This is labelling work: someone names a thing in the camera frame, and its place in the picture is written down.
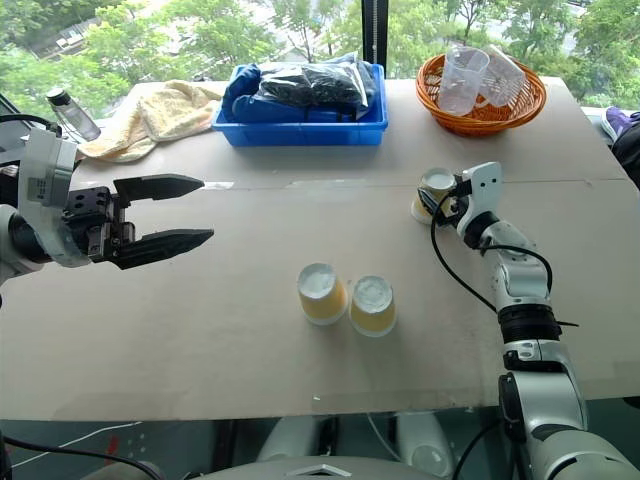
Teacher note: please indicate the blue plastic bin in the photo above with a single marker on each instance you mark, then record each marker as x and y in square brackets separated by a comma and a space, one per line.
[300, 131]

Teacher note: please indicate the black window frame post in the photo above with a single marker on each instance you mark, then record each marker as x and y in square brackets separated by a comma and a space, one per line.
[374, 30]

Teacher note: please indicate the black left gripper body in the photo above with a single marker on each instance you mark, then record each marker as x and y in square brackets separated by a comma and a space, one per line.
[95, 220]

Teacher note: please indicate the black items in clear bag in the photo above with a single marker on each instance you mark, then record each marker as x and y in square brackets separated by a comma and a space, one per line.
[315, 85]

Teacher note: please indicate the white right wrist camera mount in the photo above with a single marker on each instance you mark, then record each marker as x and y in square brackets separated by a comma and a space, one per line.
[482, 192]

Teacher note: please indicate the dark trouser leg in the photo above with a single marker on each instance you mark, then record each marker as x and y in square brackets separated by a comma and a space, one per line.
[629, 155]

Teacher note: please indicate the clear plastic ribbed cup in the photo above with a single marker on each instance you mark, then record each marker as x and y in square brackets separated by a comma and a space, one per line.
[505, 80]

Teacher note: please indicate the purple shoe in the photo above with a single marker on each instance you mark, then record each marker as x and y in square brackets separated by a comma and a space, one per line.
[617, 122]

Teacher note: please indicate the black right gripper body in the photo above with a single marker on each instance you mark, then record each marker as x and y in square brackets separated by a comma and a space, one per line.
[452, 206]

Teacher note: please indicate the orange woven basket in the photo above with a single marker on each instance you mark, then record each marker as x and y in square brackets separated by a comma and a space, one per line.
[480, 120]

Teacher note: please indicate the clear plastic measuring cup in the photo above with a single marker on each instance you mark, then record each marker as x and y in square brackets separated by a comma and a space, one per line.
[460, 80]

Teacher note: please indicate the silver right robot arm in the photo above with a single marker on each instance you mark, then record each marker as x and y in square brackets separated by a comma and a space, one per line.
[530, 350]

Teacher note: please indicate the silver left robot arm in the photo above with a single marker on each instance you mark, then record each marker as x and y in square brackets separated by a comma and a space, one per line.
[15, 235]

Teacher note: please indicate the pale yellow towel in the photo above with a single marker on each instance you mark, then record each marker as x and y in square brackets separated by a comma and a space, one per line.
[160, 117]

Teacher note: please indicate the clear bottle with black cap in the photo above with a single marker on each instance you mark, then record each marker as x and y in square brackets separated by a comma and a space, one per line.
[75, 115]

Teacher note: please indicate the grey robot torso top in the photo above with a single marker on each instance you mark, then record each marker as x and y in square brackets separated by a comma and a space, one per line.
[320, 470]

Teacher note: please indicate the white rounded robot leg shape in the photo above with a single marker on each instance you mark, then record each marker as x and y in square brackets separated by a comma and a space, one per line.
[425, 442]
[290, 437]

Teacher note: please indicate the yellow paper cup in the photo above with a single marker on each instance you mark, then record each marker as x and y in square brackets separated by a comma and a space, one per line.
[434, 181]
[322, 295]
[372, 307]

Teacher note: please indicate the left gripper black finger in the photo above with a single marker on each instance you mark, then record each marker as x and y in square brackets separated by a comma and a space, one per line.
[160, 186]
[165, 245]

